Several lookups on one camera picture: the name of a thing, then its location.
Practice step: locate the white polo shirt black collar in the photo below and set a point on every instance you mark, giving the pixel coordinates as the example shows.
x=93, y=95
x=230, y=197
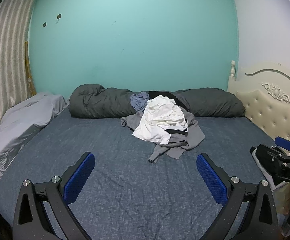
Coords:
x=160, y=115

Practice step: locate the blue-grey bed sheet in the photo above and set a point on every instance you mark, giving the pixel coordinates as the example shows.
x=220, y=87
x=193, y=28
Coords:
x=126, y=196

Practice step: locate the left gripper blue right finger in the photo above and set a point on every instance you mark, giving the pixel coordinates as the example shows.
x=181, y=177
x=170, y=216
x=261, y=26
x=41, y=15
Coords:
x=259, y=220

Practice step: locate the striped beige curtain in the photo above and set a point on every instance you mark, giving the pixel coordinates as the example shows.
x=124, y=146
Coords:
x=14, y=24

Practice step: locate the folded black white garment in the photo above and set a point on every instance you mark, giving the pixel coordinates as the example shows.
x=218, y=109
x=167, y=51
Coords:
x=273, y=182

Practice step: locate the wooden frame by curtain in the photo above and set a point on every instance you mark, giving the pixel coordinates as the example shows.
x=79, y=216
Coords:
x=28, y=70

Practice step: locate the light grey satin blanket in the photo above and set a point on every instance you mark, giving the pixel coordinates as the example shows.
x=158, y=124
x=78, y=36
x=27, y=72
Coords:
x=23, y=121

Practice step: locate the dark grey rolled duvet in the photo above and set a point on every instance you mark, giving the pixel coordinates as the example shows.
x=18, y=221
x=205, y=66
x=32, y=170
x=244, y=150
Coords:
x=95, y=101

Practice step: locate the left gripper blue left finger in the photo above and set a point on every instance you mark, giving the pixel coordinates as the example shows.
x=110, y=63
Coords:
x=31, y=220

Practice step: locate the blue-purple crumpled garment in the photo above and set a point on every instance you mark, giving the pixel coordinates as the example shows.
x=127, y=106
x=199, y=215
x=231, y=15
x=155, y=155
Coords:
x=139, y=101

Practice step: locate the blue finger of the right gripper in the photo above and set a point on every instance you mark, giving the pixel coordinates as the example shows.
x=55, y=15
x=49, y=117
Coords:
x=283, y=143

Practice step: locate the cream tufted headboard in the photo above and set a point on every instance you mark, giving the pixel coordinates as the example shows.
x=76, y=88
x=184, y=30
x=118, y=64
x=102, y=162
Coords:
x=264, y=90

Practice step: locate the grey sweatshirt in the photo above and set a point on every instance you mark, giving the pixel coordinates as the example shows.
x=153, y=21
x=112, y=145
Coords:
x=180, y=141

